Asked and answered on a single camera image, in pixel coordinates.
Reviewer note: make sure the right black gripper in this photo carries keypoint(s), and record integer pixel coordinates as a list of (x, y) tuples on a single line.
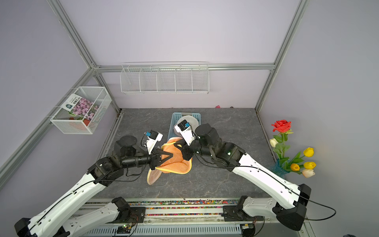
[(187, 152)]

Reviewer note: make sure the orange tulip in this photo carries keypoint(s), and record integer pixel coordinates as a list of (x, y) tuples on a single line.
[(295, 167)]

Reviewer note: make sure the white wire side basket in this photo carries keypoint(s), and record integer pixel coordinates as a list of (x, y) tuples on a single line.
[(97, 95)]

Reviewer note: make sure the white tulip bud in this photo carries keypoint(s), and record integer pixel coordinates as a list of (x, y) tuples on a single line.
[(273, 142)]

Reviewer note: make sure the light blue plastic basket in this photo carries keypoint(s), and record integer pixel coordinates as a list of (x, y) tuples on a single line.
[(175, 117)]

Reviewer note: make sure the yellow tulip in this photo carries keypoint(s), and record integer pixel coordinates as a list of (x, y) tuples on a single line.
[(308, 152), (310, 165)]

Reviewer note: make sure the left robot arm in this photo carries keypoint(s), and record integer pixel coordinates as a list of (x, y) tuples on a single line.
[(57, 221)]

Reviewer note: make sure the yellow tulip middle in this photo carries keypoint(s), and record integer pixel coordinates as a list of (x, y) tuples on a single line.
[(310, 165)]

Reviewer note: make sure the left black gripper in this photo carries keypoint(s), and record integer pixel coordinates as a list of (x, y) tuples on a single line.
[(155, 157)]

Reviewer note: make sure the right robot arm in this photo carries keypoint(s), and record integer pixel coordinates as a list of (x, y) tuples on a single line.
[(288, 202)]

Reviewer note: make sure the red artificial rose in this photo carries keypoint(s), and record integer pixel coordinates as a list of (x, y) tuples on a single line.
[(282, 126)]

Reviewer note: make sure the yellow tulip top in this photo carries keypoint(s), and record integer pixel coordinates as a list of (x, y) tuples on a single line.
[(308, 152)]

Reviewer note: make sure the teal glass vase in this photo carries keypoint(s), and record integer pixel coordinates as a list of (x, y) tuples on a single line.
[(278, 170)]

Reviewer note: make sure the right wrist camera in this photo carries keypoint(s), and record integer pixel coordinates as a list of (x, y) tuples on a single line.
[(185, 129)]

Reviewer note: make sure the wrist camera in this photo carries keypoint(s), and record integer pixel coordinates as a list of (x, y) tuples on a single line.
[(185, 129), (152, 138)]

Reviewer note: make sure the purple flower pot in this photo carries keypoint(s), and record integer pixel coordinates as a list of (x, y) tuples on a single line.
[(84, 110)]

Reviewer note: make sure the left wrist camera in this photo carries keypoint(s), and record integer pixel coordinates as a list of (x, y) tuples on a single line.
[(152, 138)]

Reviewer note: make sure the white mesh laundry bag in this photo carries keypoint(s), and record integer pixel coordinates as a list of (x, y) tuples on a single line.
[(191, 120)]

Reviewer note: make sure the white wire wall shelf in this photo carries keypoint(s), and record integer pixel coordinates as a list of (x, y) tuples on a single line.
[(165, 77)]

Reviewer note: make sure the pink white tulip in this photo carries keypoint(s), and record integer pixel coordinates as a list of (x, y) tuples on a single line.
[(307, 173)]

